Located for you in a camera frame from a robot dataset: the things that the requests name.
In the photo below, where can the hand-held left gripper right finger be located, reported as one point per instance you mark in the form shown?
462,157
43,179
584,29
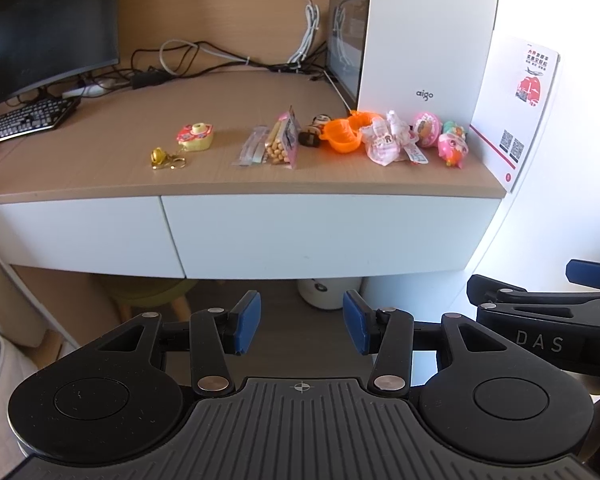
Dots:
355,322

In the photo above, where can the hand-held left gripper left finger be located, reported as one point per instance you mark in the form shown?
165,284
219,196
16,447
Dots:
247,322

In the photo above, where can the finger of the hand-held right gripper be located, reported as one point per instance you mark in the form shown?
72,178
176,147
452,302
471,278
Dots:
500,300
592,272

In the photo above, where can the white wide desk drawer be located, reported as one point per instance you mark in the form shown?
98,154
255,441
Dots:
330,237

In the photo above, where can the pink green toy packet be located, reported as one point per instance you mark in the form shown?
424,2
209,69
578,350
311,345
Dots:
452,145

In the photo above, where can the clear strip packet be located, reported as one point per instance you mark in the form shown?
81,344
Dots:
250,147

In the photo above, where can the white pink packet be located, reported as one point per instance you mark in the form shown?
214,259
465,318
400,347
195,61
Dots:
385,142

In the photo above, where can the biscuit stick pack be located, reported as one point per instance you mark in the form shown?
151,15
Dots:
280,142

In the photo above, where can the pink egg toy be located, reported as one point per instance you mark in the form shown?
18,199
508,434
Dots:
426,130

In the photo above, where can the orange plastic toy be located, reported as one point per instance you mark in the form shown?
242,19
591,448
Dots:
342,135

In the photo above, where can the yellow pink toy camera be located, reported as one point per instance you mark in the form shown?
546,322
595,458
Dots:
196,137

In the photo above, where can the small doll figurine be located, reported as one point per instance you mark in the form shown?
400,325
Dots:
312,130

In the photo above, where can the white round bin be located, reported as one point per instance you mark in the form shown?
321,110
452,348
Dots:
325,291

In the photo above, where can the green wooden-legged stool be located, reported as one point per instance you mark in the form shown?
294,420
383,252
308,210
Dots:
145,292

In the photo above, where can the white narrow desk drawer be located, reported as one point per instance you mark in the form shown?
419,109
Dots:
80,235

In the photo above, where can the white bedding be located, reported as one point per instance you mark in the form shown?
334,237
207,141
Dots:
0,400

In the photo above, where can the black power adapter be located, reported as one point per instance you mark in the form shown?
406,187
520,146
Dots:
149,80

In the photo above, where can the white computer case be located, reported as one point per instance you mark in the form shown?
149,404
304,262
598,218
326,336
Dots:
430,35

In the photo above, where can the white power strip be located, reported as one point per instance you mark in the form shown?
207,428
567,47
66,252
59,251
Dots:
82,91

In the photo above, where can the black keyboard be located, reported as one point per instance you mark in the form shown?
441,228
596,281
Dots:
25,120

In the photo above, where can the black curved monitor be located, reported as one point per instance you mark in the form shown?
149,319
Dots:
45,30

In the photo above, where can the white red wall leaflet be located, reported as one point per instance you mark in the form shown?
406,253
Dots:
520,110

